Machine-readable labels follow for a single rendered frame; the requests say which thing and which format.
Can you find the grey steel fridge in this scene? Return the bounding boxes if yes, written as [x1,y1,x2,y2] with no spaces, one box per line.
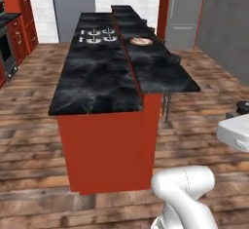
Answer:
[164,0,209,52]

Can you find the red tall side panel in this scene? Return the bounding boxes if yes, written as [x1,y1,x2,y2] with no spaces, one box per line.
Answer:
[156,0,172,43]

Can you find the silver hob burners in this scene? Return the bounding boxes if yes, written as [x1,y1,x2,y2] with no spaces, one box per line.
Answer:
[78,26,119,45]

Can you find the white round plate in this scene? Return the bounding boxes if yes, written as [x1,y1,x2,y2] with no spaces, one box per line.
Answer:
[128,36,155,48]

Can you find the red kitchen island black top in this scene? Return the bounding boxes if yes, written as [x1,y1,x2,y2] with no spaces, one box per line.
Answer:
[48,4,201,196]

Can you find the black steel oven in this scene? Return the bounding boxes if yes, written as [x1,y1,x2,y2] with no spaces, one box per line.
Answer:
[0,22,19,82]

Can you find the red cupboard run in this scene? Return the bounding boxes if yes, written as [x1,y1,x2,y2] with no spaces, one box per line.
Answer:
[0,0,40,90]

